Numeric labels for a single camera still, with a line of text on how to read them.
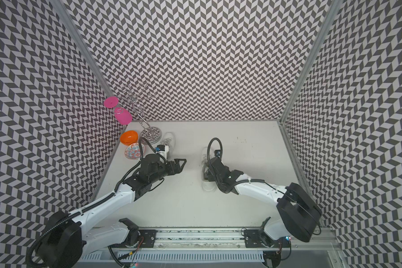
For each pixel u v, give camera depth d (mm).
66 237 391
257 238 734
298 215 422
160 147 734
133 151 1020
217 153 749
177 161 737
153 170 637
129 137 1047
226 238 752
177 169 723
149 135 1085
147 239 723
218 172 632
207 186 800
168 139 996
